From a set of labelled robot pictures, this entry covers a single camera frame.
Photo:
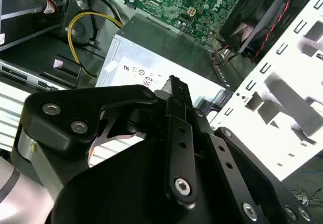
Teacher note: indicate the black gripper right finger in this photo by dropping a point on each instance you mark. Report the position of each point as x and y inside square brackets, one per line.
[257, 183]

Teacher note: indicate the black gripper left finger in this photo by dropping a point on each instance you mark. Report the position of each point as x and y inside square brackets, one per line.
[75, 103]

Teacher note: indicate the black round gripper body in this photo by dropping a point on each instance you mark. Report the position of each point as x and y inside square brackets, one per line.
[121, 188]

